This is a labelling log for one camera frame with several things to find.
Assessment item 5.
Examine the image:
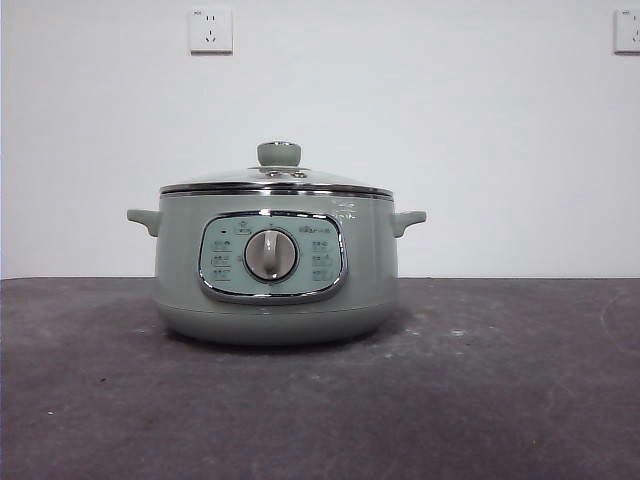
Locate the glass lid with green knob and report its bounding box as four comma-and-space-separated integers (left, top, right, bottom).
159, 141, 394, 197

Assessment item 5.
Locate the pale green electric pot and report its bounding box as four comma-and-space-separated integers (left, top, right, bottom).
126, 189, 428, 346

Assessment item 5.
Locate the white wall socket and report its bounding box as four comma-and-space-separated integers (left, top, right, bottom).
188, 7, 234, 55
613, 8, 640, 55

